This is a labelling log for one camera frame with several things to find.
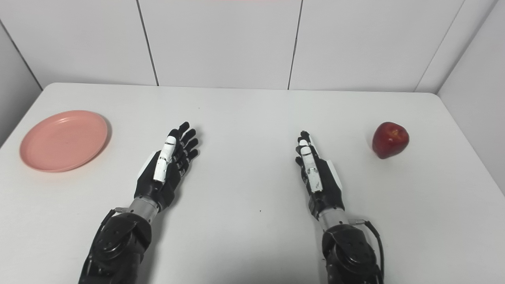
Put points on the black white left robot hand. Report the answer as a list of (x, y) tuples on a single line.
[(165, 185)]

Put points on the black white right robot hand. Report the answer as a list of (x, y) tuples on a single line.
[(325, 185)]

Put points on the red apple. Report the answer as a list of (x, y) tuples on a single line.
[(390, 140)]

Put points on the pink round plate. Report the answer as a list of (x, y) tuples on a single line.
[(63, 141)]

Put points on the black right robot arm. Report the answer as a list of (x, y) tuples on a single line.
[(347, 252)]

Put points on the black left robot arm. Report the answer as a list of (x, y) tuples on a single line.
[(118, 244)]

